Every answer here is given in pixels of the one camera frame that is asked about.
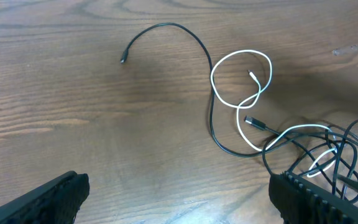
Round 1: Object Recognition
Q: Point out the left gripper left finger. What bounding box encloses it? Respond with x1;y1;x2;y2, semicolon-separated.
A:
0;171;90;223

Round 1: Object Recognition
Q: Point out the black USB cable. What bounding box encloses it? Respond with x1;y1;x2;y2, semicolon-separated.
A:
119;22;358;203

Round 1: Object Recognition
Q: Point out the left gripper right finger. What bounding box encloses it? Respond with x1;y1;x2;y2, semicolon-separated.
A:
268;171;358;224

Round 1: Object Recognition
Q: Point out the white USB cable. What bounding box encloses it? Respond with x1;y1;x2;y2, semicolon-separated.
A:
209;49;339;179

